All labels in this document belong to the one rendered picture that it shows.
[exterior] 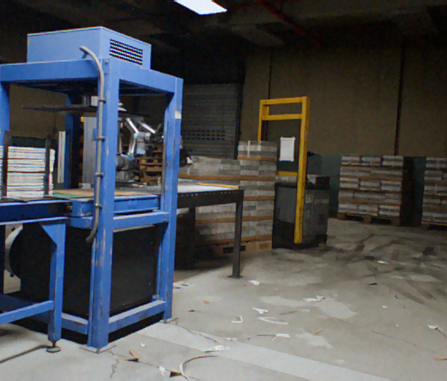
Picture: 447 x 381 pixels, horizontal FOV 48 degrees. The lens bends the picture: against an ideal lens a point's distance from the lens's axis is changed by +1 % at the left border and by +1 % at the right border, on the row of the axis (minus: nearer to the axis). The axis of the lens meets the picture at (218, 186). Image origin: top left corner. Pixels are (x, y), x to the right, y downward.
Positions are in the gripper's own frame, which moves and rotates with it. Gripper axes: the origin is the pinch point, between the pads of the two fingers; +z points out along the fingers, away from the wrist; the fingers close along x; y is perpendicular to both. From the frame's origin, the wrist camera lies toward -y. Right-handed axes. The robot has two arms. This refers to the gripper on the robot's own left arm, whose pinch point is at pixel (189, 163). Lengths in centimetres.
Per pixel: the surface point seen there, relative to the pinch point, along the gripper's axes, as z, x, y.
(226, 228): 80, 17, -3
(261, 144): 22, 17, -92
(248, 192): 61, 17, -49
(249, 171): 41, 17, -61
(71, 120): -108, 77, 134
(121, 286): -23, 163, 189
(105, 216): -72, 180, 186
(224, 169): 20.3, 17.7, -27.5
